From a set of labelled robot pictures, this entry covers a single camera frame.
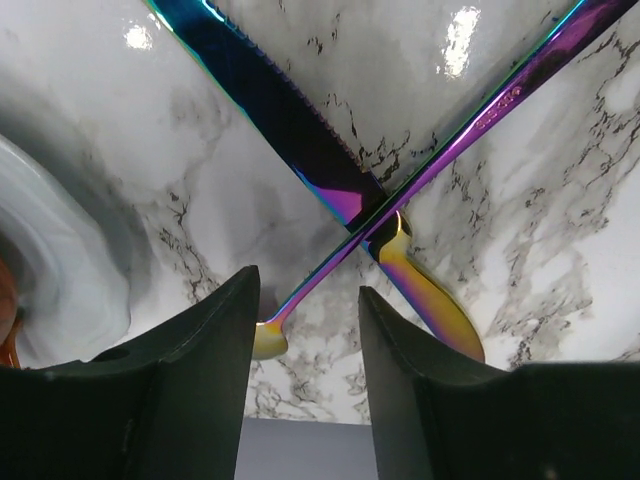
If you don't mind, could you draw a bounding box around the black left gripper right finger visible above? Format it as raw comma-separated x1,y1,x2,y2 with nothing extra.
359,287,639,479

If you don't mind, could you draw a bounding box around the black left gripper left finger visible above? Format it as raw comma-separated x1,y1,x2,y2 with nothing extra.
1,265,260,479

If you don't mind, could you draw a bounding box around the iridescent rainbow spoon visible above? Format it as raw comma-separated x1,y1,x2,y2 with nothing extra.
253,1,633,360

